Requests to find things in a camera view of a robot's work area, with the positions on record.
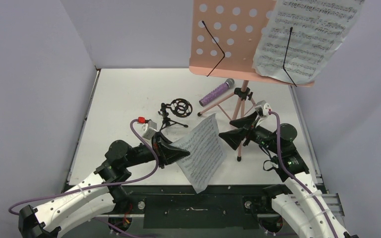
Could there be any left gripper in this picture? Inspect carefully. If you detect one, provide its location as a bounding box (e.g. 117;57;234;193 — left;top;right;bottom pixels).
124;131;191;169

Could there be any sheet music page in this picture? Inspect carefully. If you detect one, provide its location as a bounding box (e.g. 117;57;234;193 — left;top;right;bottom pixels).
252;0;365;85
172;114;227;194

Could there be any pink music stand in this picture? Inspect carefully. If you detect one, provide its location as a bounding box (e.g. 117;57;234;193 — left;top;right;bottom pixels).
188;0;316;162

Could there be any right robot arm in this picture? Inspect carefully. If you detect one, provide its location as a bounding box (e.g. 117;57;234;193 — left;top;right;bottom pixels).
219;111;358;238

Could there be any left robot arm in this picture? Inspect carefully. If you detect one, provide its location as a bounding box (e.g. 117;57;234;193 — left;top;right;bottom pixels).
18;132;190;238

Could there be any purple glitter microphone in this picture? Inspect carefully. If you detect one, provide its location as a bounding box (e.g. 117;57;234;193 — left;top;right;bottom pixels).
199;78;235;107

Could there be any black mini tripod mic stand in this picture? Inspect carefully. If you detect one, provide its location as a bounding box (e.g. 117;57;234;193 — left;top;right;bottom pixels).
158;98;193;131

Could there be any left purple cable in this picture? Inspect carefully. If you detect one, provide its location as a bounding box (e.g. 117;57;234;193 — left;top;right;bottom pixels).
8;119;160;238

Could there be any purple cable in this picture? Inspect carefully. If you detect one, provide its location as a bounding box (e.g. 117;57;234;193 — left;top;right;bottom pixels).
8;119;160;238
267;111;339;238

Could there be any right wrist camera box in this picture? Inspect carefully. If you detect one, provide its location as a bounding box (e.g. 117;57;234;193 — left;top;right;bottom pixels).
254;100;272;118

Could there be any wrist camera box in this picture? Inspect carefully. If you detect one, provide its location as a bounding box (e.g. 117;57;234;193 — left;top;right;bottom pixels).
254;100;272;118
137;117;157;140

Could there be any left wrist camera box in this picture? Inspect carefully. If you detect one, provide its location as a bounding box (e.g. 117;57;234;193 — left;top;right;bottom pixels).
137;117;157;140

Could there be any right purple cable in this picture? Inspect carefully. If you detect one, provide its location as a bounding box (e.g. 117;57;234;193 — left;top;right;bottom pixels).
267;111;339;238

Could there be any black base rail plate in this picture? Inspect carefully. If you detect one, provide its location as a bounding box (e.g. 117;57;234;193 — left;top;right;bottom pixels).
108;185;284;232

